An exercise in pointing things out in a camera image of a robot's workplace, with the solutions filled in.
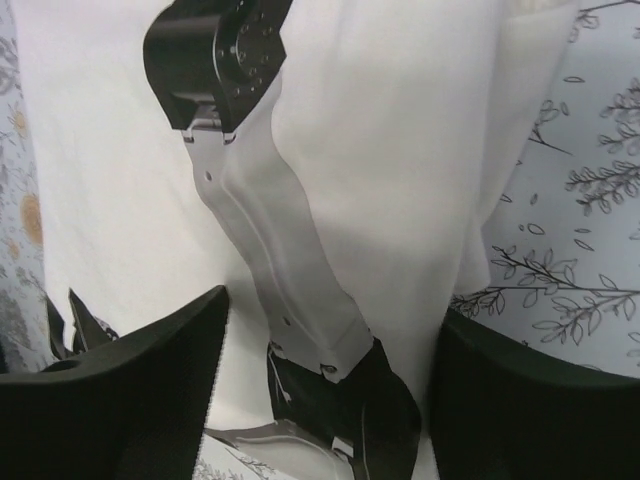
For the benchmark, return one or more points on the white t shirt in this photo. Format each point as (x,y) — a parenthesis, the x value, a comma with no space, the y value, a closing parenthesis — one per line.
(403,120)

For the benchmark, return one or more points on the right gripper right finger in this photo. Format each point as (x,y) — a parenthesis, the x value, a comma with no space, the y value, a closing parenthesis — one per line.
(501,410)

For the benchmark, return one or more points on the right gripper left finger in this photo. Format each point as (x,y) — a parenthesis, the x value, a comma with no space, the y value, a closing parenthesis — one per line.
(134,407)

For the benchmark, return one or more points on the floral table cloth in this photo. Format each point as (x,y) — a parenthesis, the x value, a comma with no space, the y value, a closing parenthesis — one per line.
(562,243)

